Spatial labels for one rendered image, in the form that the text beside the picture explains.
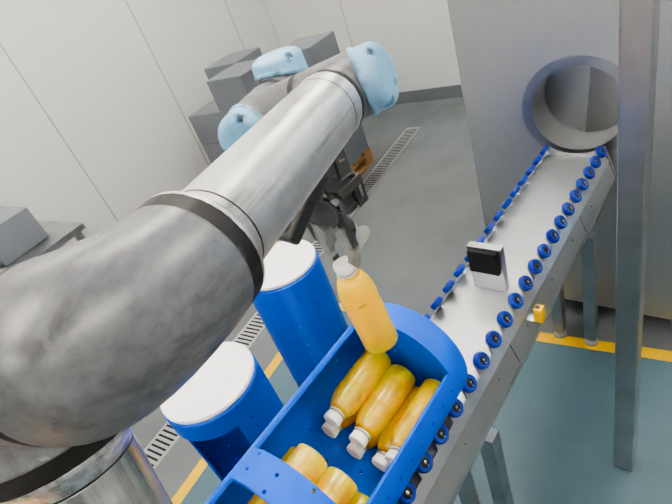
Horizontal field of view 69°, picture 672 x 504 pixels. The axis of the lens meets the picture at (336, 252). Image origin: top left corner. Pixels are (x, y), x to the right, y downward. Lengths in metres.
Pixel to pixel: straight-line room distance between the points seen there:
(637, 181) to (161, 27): 4.43
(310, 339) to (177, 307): 1.51
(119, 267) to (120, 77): 4.51
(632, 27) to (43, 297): 1.12
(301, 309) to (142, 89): 3.50
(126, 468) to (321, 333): 1.41
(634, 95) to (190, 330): 1.11
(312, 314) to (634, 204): 1.01
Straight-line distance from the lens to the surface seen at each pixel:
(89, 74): 4.62
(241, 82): 4.00
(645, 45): 1.21
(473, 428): 1.29
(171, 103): 5.04
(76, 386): 0.28
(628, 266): 1.50
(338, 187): 0.78
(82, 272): 0.29
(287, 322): 1.72
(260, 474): 0.92
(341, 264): 0.85
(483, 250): 1.43
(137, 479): 0.42
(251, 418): 1.41
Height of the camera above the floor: 1.95
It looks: 33 degrees down
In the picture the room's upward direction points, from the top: 21 degrees counter-clockwise
